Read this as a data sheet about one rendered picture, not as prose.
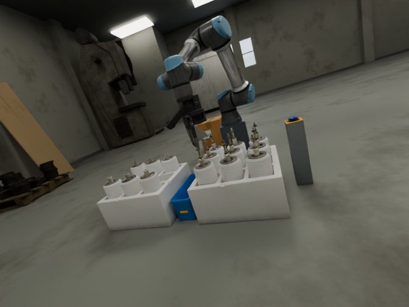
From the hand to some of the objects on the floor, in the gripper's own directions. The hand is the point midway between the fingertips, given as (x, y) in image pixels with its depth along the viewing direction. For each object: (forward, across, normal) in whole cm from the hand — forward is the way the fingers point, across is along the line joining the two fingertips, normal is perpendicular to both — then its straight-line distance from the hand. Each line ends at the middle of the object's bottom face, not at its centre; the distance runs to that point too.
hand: (195, 145), depth 83 cm
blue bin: (+35, +17, +5) cm, 39 cm away
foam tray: (+35, +3, -17) cm, 39 cm away
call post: (+35, -8, -45) cm, 58 cm away
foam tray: (+35, +34, +26) cm, 55 cm away
